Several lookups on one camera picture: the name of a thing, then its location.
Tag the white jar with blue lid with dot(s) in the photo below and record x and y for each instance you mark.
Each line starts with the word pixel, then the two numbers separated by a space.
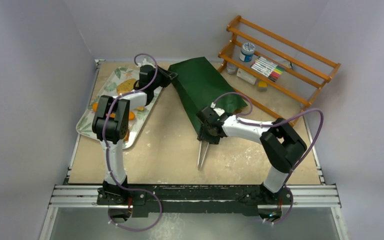
pixel 247 52

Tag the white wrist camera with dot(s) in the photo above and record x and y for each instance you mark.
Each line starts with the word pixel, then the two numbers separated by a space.
pixel 216 110
pixel 145 63

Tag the yellow triangular fake bread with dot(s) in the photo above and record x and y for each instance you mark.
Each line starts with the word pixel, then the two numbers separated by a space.
pixel 127 136

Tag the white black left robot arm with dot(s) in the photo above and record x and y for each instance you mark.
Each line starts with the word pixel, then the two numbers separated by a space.
pixel 111 126

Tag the metal tongs with white handle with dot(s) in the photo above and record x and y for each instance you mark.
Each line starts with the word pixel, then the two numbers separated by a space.
pixel 202 153

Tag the small clear glass jar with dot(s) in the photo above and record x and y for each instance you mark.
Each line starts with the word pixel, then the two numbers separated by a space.
pixel 231 68

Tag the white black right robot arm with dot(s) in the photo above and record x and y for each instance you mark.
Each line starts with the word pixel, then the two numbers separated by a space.
pixel 282 145

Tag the orange wooden shelf rack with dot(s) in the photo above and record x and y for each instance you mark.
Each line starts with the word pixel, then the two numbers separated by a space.
pixel 231 51

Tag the orange fake baguette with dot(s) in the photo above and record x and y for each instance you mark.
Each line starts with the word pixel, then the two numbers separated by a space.
pixel 131 115

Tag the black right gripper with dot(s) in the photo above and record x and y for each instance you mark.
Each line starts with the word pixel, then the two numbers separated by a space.
pixel 208 138

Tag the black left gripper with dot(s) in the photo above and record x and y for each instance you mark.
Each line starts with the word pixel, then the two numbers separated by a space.
pixel 167 76

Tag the small white box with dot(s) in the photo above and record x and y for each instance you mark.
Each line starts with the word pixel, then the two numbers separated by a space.
pixel 247 77

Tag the yellow grey sponge block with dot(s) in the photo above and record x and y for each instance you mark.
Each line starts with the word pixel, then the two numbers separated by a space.
pixel 262 86

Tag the pack of coloured markers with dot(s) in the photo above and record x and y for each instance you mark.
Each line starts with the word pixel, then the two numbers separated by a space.
pixel 267 68

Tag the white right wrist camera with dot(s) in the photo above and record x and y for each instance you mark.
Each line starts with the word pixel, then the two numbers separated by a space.
pixel 216 110

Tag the green paper bag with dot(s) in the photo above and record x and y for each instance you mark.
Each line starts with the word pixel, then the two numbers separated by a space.
pixel 198 84

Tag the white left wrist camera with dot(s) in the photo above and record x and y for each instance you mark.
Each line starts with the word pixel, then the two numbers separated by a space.
pixel 145 63

